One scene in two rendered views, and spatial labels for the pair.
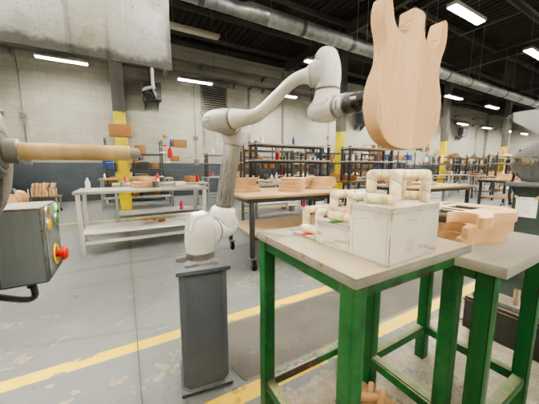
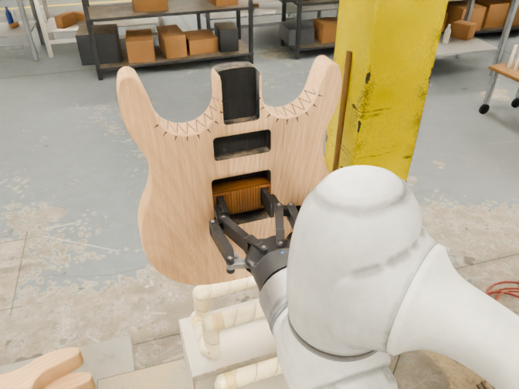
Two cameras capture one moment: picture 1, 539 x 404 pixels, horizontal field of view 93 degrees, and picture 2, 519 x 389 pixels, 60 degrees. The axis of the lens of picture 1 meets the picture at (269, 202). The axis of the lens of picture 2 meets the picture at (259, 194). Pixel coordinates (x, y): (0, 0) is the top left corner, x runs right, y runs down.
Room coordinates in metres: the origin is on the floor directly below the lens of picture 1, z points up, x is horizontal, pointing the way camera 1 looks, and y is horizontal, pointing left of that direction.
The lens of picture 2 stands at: (1.44, -0.25, 1.90)
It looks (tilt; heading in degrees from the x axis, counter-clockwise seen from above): 36 degrees down; 193
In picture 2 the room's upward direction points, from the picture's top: straight up
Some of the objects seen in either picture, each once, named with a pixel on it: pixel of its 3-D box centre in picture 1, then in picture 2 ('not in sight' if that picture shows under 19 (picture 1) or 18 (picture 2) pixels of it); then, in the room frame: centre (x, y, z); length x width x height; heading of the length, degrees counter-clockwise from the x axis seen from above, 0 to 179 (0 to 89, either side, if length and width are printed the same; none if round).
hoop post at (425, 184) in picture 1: (425, 188); (201, 308); (0.85, -0.52, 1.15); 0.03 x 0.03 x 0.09
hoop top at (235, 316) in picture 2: (387, 174); (251, 312); (0.87, -0.40, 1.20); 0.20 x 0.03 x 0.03; 122
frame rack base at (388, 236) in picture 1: (394, 228); (247, 353); (0.84, -0.42, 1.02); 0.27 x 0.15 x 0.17; 123
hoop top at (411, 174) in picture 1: (411, 174); (239, 282); (0.80, -0.44, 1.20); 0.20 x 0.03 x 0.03; 122
